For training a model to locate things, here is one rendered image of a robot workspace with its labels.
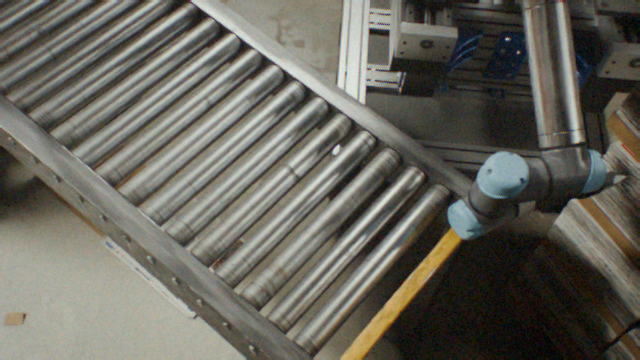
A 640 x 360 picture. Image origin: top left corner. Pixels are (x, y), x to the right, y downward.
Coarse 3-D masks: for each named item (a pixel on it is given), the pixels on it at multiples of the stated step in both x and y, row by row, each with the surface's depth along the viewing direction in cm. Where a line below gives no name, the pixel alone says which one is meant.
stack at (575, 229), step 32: (608, 160) 157; (608, 192) 161; (576, 224) 175; (544, 256) 193; (576, 256) 181; (608, 256) 170; (512, 288) 214; (544, 288) 200; (576, 288) 187; (608, 288) 175; (544, 320) 208; (576, 320) 193; (544, 352) 213; (608, 352) 186
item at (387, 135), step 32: (192, 0) 168; (224, 32) 167; (256, 32) 165; (288, 64) 161; (320, 96) 157; (352, 96) 158; (320, 128) 166; (384, 128) 154; (416, 160) 150; (448, 224) 156
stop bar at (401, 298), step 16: (448, 240) 139; (432, 256) 137; (416, 272) 135; (432, 272) 135; (400, 288) 133; (416, 288) 133; (400, 304) 131; (384, 320) 129; (368, 336) 128; (352, 352) 126; (368, 352) 127
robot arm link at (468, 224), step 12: (456, 204) 134; (468, 204) 132; (516, 204) 134; (456, 216) 133; (468, 216) 131; (480, 216) 131; (504, 216) 133; (516, 216) 136; (456, 228) 135; (468, 228) 131; (480, 228) 132; (492, 228) 134
